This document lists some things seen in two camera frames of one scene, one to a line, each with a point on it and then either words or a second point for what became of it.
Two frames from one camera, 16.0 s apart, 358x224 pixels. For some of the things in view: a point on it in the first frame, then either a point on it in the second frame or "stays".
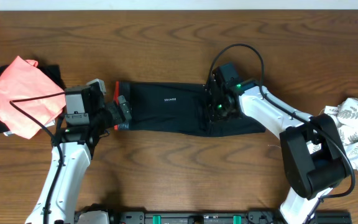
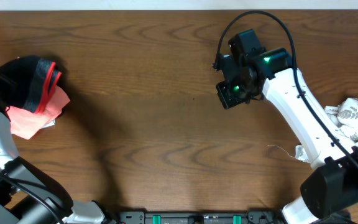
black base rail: x=204 y=217 stays
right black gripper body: x=218 y=111 to x=235 y=92
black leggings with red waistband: x=181 y=109 to x=36 y=78
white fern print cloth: x=357 y=121 stays
